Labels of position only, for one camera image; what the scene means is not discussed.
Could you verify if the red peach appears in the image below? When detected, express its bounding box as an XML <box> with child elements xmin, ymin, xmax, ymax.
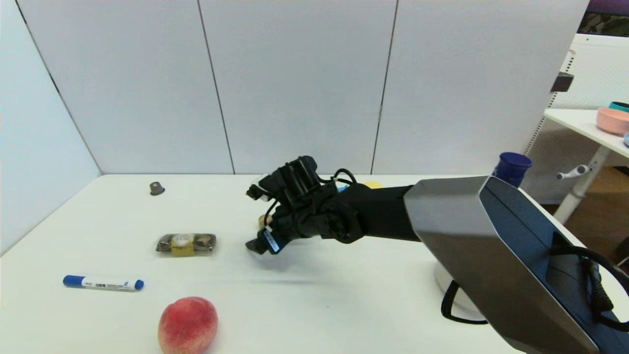
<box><xmin>157</xmin><ymin>296</ymin><xmax>218</xmax><ymax>354</ymax></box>

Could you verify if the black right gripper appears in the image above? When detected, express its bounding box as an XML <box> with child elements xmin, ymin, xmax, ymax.
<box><xmin>245</xmin><ymin>219</ymin><xmax>303</xmax><ymax>255</ymax></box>

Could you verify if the white perforated panel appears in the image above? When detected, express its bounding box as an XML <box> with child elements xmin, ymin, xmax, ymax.
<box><xmin>521</xmin><ymin>33</ymin><xmax>629</xmax><ymax>205</ymax></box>

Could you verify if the white side table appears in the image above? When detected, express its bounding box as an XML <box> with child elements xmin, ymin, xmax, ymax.
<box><xmin>543</xmin><ymin>109</ymin><xmax>629</xmax><ymax>226</ymax></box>

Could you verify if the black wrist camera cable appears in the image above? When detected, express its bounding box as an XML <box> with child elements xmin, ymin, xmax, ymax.
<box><xmin>332</xmin><ymin>168</ymin><xmax>358</xmax><ymax>186</ymax></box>

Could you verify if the blue and white marker pen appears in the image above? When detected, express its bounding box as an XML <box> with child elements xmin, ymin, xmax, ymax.
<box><xmin>63</xmin><ymin>275</ymin><xmax>144</xmax><ymax>292</ymax></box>

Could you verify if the white table crank handle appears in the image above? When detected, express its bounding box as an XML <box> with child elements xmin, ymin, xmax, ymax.
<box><xmin>556</xmin><ymin>165</ymin><xmax>590</xmax><ymax>180</ymax></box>

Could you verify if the blue and white spray can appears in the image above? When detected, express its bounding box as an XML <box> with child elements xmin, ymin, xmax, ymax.
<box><xmin>492</xmin><ymin>152</ymin><xmax>533</xmax><ymax>188</ymax></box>

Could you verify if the beige round bowl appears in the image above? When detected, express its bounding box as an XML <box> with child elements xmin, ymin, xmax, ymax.
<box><xmin>434</xmin><ymin>261</ymin><xmax>485</xmax><ymax>316</ymax></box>

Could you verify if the yellow spoon with blue handle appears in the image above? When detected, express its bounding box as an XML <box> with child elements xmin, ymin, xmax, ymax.
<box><xmin>337</xmin><ymin>181</ymin><xmax>383</xmax><ymax>192</ymax></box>

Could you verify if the pink bowl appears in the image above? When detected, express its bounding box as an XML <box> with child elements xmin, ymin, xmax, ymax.
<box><xmin>597</xmin><ymin>108</ymin><xmax>629</xmax><ymax>136</ymax></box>

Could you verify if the black partition clamp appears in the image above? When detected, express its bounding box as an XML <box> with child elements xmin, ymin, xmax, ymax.
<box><xmin>550</xmin><ymin>72</ymin><xmax>574</xmax><ymax>93</ymax></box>

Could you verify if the clear pack of chocolates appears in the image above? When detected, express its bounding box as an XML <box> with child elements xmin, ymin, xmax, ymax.
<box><xmin>156</xmin><ymin>233</ymin><xmax>217</xmax><ymax>257</ymax></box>

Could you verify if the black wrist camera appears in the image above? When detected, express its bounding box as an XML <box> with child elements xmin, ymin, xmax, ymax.
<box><xmin>246</xmin><ymin>156</ymin><xmax>322</xmax><ymax>209</ymax></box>

